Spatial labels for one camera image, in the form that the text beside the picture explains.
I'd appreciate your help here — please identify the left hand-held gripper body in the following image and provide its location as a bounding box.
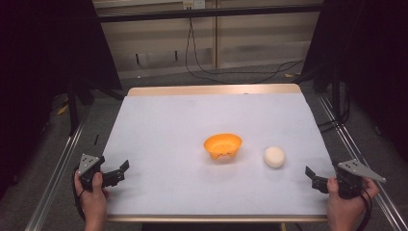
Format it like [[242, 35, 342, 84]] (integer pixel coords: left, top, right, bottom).
[[78, 153, 106, 193]]

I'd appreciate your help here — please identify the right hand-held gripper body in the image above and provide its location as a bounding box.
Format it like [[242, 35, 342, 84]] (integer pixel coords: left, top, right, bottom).
[[334, 159, 388, 200]]

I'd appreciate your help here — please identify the white round ball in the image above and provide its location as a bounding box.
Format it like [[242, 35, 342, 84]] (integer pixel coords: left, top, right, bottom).
[[263, 145, 287, 168]]

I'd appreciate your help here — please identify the orange plastic bowl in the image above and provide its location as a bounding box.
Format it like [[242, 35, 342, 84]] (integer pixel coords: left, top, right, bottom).
[[203, 133, 243, 162]]

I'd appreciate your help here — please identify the person's right hand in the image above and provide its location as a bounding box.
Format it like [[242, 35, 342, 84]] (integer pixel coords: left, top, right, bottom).
[[325, 176, 380, 225]]

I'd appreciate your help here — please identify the person's left hand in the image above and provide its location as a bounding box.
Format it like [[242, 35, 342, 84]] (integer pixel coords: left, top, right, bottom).
[[73, 170, 111, 221]]

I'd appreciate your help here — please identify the white table cloth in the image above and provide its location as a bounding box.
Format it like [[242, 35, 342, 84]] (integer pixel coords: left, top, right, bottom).
[[101, 92, 337, 217]]

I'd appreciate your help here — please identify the black metal stand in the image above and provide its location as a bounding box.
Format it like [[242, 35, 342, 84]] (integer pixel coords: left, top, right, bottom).
[[66, 76, 124, 137]]

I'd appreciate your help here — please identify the black curtain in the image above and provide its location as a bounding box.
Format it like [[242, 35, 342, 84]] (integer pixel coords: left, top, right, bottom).
[[300, 0, 408, 163], [0, 0, 123, 201]]

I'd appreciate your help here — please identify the wooden table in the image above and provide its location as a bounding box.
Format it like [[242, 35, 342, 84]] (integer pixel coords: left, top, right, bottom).
[[105, 83, 329, 224]]

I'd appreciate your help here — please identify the black horizontal bar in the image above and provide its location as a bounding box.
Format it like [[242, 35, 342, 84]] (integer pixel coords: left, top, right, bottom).
[[96, 4, 323, 24]]

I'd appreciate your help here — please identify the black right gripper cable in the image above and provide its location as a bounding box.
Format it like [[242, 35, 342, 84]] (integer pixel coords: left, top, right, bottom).
[[355, 186, 373, 231]]

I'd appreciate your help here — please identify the metal floor rail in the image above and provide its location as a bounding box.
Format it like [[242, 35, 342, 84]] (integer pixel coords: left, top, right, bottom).
[[317, 93, 408, 231], [24, 119, 87, 231]]

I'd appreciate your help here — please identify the black floor cable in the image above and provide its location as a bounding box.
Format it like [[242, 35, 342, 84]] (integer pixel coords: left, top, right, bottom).
[[317, 81, 351, 134]]

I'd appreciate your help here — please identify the thin black wall cable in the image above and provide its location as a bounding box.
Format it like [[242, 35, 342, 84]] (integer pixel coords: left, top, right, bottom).
[[184, 17, 296, 86], [189, 17, 306, 76]]

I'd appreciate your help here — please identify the white wall socket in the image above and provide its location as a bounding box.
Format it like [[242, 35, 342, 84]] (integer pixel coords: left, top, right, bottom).
[[182, 0, 207, 11]]

